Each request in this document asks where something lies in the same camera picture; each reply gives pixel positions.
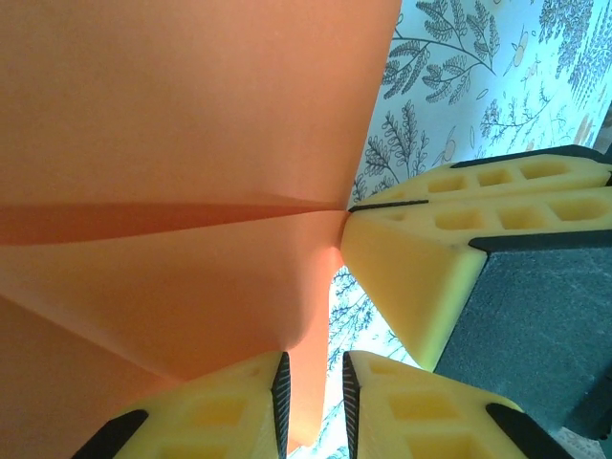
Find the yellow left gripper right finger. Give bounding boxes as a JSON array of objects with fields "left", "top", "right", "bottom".
[{"left": 341, "top": 350, "right": 575, "bottom": 459}]

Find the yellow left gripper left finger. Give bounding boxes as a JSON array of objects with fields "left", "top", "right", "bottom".
[{"left": 71, "top": 351, "right": 292, "bottom": 459}]

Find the orange paper sheet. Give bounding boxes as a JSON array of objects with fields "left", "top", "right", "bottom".
[{"left": 0, "top": 0, "right": 403, "bottom": 455}]

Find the floral patterned table cover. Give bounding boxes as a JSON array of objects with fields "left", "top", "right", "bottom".
[{"left": 315, "top": 0, "right": 612, "bottom": 459}]

